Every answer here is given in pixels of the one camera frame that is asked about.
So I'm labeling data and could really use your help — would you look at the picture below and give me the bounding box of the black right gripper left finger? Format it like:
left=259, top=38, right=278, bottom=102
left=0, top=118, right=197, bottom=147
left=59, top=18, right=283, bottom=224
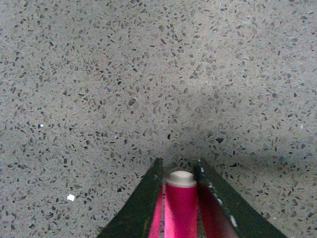
left=98, top=158, right=163, bottom=238

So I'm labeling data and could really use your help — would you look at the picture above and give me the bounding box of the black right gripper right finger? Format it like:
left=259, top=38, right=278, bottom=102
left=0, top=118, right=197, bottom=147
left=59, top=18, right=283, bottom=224
left=193, top=159, right=286, bottom=238

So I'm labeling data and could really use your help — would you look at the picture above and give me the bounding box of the pink highlighter pen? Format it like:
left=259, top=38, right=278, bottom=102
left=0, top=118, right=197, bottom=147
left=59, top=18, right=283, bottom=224
left=148, top=170, right=238, bottom=238

